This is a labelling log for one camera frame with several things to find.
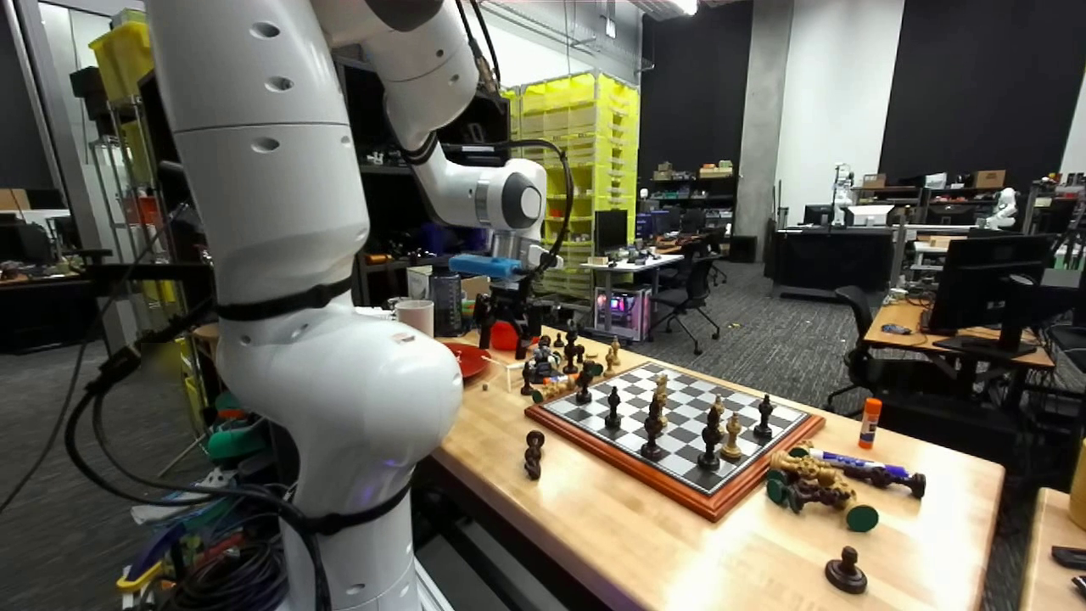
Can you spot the black remote control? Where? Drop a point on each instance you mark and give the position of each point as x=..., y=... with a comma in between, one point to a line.
x=1070, y=559

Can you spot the cream chess pawn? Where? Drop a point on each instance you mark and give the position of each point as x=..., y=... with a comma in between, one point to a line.
x=734, y=437

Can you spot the black mesh office chair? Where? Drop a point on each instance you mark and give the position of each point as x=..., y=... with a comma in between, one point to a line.
x=684, y=291

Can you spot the black computer monitor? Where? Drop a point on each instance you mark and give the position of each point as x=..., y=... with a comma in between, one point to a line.
x=984, y=275

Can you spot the tan chess piece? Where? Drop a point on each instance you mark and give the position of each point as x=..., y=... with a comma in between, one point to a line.
x=808, y=480

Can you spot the wooden office desk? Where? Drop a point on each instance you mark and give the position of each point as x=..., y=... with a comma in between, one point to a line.
x=903, y=328

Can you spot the dark workbench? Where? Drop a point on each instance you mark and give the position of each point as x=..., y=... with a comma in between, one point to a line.
x=46, y=305

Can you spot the cream chess piece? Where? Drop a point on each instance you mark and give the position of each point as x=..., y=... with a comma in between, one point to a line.
x=613, y=357

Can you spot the cream chess knight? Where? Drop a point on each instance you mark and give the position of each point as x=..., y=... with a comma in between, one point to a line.
x=660, y=389

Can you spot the wooden chessboard with pieces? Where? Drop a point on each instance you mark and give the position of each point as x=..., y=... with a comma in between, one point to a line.
x=679, y=437

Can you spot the purple toy piece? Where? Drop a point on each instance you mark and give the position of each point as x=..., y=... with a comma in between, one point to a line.
x=866, y=469

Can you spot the white cup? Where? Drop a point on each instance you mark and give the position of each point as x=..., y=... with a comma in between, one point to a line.
x=413, y=314

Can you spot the red shallow dish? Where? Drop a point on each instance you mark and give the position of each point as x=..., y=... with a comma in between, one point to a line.
x=467, y=360

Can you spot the orange white glue stick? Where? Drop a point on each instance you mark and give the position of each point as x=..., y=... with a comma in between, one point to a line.
x=871, y=421

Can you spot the black cabinet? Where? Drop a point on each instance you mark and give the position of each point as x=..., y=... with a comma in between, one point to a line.
x=831, y=260

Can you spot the white table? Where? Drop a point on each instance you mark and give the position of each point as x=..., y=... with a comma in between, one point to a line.
x=633, y=262

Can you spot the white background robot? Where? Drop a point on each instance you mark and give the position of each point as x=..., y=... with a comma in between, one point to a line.
x=1003, y=207

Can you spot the grey cylinder container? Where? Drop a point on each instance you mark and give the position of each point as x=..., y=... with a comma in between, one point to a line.
x=444, y=304

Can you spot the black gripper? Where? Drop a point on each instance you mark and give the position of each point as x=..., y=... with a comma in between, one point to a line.
x=513, y=296

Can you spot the tall black chess piece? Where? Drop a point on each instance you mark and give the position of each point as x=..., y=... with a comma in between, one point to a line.
x=651, y=430
x=709, y=440

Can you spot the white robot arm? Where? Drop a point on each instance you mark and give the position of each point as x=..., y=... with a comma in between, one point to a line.
x=281, y=172

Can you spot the red deep bowl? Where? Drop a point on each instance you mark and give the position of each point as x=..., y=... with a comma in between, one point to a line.
x=508, y=338

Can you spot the black chess pawn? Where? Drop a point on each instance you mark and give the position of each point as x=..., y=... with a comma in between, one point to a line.
x=522, y=379
x=847, y=571
x=613, y=410

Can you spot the lit computer tower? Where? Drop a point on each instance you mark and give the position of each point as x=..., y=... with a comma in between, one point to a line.
x=623, y=311

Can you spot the yellow storage bins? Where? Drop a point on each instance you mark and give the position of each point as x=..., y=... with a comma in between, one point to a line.
x=123, y=51

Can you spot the yellow shelf rack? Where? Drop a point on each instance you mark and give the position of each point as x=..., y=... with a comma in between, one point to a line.
x=588, y=136

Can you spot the dark office chair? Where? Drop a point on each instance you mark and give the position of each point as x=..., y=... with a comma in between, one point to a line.
x=866, y=328

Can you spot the dark brown chess piece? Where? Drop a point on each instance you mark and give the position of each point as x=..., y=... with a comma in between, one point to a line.
x=532, y=451

